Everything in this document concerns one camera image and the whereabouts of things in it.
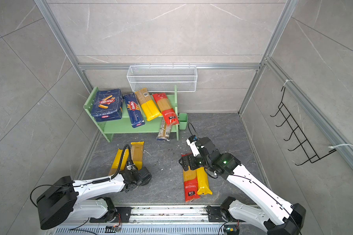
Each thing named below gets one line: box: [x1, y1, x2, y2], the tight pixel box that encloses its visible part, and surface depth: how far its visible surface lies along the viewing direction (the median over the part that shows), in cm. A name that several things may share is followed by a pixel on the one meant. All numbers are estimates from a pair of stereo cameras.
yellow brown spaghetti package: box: [134, 88, 163, 121], surface depth 85 cm
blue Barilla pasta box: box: [91, 88, 124, 122], surface depth 81 cm
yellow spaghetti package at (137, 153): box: [130, 141, 145, 171], surface depth 97 cm
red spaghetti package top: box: [151, 93, 179, 126], surface depth 83 cm
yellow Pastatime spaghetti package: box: [108, 147, 129, 176], surface depth 94 cm
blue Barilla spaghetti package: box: [123, 93, 146, 129], surface depth 81 cm
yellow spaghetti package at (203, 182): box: [196, 166, 213, 195], surface depth 82 cm
